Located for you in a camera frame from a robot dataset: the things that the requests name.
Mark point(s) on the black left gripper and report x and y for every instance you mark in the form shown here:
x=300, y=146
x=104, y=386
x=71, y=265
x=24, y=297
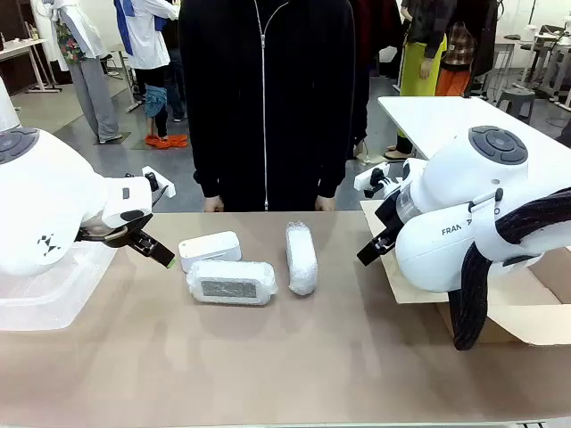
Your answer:
x=118, y=236

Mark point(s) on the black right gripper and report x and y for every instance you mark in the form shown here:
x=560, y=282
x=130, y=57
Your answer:
x=392, y=216

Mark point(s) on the unwrapped white clock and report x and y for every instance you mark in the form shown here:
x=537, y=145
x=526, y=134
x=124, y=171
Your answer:
x=207, y=247

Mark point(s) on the bubble-wrapped white clock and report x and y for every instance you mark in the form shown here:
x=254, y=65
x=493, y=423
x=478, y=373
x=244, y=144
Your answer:
x=301, y=258

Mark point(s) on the bubble-wrapped clock showing display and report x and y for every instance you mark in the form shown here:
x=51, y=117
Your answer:
x=232, y=285

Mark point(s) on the person's right forearm black sleeve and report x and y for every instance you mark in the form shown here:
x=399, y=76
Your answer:
x=205, y=156

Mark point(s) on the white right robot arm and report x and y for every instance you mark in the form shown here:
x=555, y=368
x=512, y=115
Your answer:
x=455, y=214

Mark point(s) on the person's left forearm black sleeve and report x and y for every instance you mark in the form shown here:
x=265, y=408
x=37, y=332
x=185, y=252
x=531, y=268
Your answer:
x=332, y=156

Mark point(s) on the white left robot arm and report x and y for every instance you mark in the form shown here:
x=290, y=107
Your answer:
x=44, y=187

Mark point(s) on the person's left hand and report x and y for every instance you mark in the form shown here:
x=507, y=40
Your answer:
x=325, y=204

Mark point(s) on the person's right hand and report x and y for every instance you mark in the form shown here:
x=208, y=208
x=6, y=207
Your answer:
x=214, y=204

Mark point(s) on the brown cardboard box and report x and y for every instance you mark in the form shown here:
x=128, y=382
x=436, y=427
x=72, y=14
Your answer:
x=419, y=285

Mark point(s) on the clear plastic bin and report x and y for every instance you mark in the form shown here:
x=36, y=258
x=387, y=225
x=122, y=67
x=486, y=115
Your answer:
x=53, y=294

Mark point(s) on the orange shoes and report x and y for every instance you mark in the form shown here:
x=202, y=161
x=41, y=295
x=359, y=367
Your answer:
x=165, y=141

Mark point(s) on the hanging blue denim garment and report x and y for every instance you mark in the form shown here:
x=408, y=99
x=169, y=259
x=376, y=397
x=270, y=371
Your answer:
x=156, y=104

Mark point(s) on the person torso black hoodie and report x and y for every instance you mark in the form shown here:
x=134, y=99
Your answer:
x=267, y=89

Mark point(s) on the mannequin white coat grey trousers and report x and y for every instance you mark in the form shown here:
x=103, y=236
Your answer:
x=89, y=67

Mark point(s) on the plaid shirt orange skirt mannequin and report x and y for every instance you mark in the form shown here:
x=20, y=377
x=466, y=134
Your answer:
x=455, y=67

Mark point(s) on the grey plastic stool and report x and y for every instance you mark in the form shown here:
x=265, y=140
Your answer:
x=517, y=100

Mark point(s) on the person in white coat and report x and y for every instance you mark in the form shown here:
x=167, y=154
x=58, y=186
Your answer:
x=147, y=35

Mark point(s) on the light wooden background desk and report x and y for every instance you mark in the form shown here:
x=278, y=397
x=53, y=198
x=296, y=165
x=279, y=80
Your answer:
x=27, y=58

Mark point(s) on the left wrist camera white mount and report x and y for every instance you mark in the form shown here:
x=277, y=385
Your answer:
x=163, y=183

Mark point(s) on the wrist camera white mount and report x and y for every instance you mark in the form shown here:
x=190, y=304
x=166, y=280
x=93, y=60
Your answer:
x=377, y=178
x=163, y=183

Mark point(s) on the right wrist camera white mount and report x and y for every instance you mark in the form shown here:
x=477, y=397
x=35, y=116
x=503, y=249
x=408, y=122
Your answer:
x=377, y=178

